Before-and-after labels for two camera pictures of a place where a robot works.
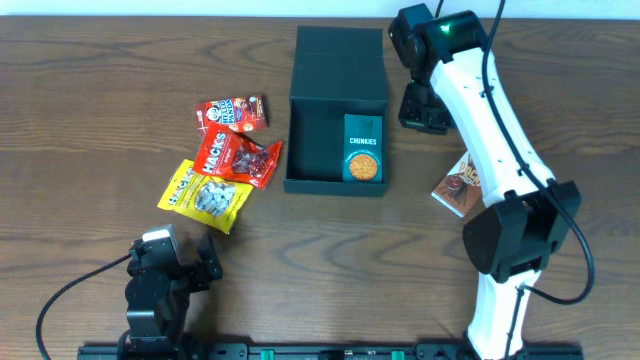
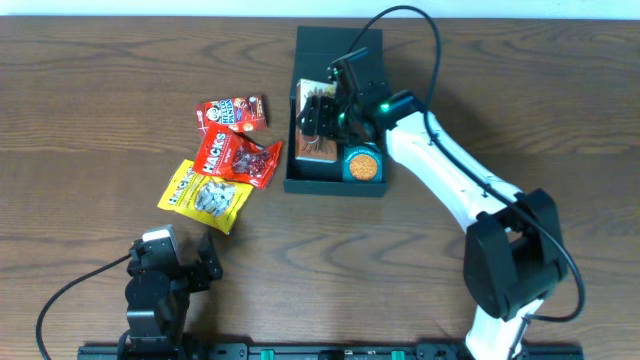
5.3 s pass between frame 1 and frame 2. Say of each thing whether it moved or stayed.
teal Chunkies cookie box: stayed
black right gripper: moved
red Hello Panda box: stayed
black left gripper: stayed
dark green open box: stayed
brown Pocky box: moved
